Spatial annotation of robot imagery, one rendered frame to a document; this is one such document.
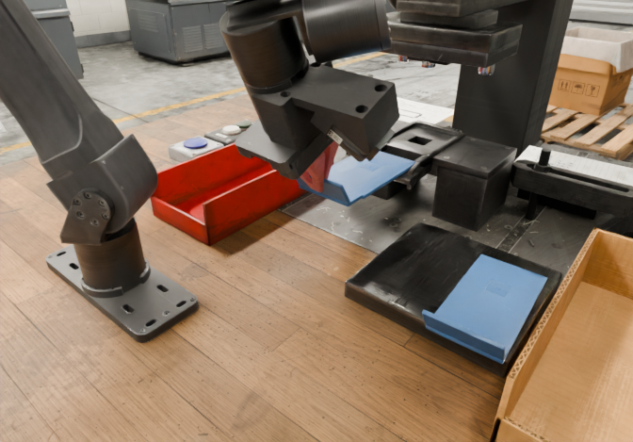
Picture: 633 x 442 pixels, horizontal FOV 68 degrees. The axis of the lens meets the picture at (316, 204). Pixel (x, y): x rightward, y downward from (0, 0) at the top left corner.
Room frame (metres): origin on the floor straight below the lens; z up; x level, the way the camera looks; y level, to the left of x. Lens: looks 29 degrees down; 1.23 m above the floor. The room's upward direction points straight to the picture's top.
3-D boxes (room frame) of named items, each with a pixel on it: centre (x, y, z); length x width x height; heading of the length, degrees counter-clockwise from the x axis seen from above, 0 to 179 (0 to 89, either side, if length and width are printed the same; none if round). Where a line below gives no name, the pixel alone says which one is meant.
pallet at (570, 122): (3.38, -1.87, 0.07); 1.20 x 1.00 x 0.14; 134
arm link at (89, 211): (0.41, 0.21, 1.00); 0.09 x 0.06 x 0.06; 174
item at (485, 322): (0.35, -0.16, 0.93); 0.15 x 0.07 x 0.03; 143
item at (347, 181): (0.50, -0.05, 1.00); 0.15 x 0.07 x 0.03; 140
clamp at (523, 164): (0.53, -0.32, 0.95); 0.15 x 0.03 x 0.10; 51
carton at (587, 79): (3.61, -2.06, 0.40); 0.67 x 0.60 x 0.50; 133
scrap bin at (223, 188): (0.62, 0.10, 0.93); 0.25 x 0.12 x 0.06; 141
